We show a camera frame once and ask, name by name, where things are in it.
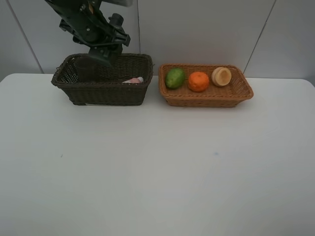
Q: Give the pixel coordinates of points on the orange wicker basket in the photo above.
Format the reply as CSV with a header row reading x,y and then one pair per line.
x,y
237,91

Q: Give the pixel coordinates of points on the dark grey bottle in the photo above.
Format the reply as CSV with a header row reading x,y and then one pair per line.
x,y
107,56

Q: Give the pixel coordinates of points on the green lime fruit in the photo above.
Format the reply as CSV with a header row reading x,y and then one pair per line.
x,y
175,78

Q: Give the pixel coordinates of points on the purple translucent plastic cup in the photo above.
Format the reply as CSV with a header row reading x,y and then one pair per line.
x,y
85,72

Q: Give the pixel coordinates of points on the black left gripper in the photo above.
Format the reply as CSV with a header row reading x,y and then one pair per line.
x,y
84,20

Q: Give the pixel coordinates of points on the pink bottle white cap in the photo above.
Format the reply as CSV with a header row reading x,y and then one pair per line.
x,y
137,80

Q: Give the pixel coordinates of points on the dark brown wicker basket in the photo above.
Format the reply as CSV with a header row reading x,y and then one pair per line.
x,y
109,88

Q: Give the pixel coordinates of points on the orange mandarin fruit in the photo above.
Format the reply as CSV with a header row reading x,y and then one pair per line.
x,y
198,81

